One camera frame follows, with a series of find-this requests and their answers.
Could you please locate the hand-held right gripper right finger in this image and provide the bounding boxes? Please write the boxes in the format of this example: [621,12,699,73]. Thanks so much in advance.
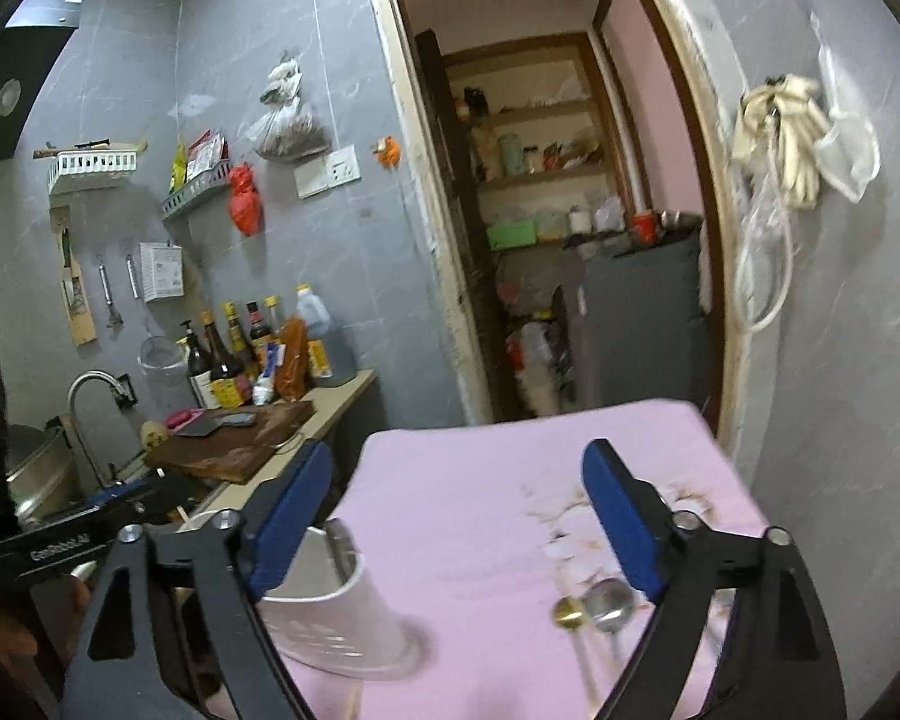
[581,436,848,720]

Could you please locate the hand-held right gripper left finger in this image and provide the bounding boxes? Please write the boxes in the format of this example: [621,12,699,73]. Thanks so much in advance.
[60,436,336,720]

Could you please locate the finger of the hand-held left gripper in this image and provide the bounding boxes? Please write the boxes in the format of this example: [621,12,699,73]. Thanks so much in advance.
[82,477,196,530]

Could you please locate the metal spoon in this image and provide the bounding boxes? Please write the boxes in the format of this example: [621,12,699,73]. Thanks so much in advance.
[581,577,638,635]

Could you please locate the gold-tipped utensil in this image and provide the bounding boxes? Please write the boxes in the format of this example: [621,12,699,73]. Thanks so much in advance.
[553,595,608,702]

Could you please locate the white utensil holder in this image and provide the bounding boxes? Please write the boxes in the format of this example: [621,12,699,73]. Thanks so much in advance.
[259,525,428,680]

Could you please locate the person's left hand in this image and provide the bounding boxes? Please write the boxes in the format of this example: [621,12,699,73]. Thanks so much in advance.
[0,574,95,698]

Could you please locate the stainless steel pot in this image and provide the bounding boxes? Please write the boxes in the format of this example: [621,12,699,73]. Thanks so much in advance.
[4,424,80,522]

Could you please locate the wooden cutting board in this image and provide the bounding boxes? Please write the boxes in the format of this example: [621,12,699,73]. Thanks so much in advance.
[144,400,316,485]

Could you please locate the chrome faucet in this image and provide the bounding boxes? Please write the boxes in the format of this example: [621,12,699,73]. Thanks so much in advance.
[67,369,140,488]

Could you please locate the beige kitchen counter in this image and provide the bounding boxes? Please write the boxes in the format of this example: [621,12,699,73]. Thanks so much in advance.
[195,367,380,511]

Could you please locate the dark pump bottle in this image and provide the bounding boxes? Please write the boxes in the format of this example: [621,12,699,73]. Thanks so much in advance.
[184,320,218,410]

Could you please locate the white and blue tube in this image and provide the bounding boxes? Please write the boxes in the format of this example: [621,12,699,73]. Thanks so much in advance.
[253,341,284,404]

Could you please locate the hanging mesh strainer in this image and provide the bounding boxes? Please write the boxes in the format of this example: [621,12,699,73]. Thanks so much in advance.
[125,253,186,385]

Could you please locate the pink floral tablecloth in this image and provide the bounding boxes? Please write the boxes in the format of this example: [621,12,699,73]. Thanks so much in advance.
[285,397,773,720]

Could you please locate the dark bottle yellow label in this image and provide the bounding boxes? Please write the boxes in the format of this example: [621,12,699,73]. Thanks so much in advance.
[199,311,252,406]

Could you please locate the orange-brown spice packet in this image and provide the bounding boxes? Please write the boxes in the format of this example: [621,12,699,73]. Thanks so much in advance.
[276,317,308,402]

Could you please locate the large dark liquid jug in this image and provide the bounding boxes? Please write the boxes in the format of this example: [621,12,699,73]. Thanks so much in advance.
[294,283,357,387]

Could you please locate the white sack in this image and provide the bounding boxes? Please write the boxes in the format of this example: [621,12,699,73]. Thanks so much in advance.
[506,319,563,413]

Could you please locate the grey refrigerator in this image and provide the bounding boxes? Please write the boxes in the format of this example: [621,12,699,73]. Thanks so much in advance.
[555,232,710,417]

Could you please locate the tall dark sauce bottle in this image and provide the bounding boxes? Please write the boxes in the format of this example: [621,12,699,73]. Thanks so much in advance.
[221,302,260,383]

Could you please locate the red-label sauce bottle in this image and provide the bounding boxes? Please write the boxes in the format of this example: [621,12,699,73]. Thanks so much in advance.
[244,301,275,361]

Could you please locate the hanging wooden board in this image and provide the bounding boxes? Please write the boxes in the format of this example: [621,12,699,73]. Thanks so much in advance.
[49,206,98,347]

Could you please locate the hanging metal utensil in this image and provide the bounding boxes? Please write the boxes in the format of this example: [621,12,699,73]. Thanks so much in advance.
[99,253,123,329]

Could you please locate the green box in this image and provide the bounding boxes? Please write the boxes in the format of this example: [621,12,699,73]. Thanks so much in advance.
[487,217,539,252]

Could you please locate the grey basket shelf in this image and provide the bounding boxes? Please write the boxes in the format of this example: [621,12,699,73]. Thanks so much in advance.
[161,161,235,222]

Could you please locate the red plastic bag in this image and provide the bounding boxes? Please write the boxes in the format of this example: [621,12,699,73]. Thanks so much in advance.
[229,161,265,237]

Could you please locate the white basket shelf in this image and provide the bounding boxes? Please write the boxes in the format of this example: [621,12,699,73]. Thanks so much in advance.
[47,148,137,194]

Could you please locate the red packets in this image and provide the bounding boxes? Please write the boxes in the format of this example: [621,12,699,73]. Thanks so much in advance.
[187,131,227,182]

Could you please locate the clear bag of dried goods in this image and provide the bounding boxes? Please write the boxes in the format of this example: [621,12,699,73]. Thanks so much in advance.
[247,101,329,162]

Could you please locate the cream rubber gloves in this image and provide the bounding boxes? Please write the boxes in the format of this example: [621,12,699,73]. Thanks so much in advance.
[731,73,826,211]

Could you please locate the wooden pantry shelf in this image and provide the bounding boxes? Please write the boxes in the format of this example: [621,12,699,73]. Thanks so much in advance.
[416,30,646,421]

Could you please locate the white mesh bag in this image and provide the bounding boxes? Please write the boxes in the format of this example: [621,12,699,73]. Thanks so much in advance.
[806,11,882,203]

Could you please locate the black range hood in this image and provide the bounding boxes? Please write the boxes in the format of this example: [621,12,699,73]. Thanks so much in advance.
[0,0,83,166]

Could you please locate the cleaver with grey handle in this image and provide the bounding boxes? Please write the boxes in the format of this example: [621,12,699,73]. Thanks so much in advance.
[174,411,257,437]

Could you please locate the white wall switch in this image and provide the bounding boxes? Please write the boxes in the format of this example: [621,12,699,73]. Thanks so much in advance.
[294,161,331,200]

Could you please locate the door frame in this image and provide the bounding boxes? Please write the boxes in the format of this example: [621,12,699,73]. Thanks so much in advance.
[364,0,751,458]

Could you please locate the white wall socket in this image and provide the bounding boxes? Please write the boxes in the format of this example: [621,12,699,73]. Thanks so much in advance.
[325,146,361,185]

